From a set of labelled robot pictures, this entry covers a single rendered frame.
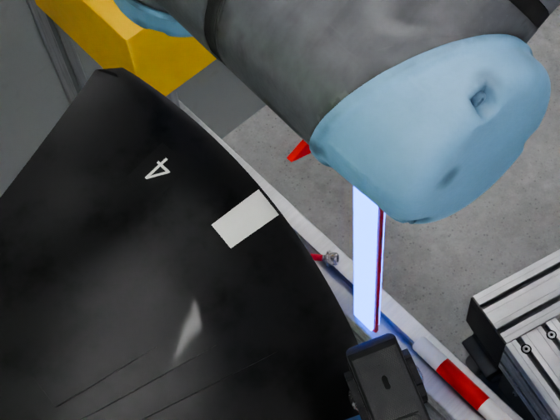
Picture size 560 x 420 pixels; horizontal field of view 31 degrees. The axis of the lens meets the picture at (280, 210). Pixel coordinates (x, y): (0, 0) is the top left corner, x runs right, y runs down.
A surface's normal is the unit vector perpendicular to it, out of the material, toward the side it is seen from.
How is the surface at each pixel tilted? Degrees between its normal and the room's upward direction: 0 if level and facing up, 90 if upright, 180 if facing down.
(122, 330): 13
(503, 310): 0
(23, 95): 90
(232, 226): 18
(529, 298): 0
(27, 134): 90
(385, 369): 7
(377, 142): 57
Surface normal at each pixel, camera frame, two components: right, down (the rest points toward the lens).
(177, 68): 0.66, 0.62
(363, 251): -0.74, 0.60
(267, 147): -0.07, -0.50
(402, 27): -0.15, -0.12
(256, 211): 0.19, -0.29
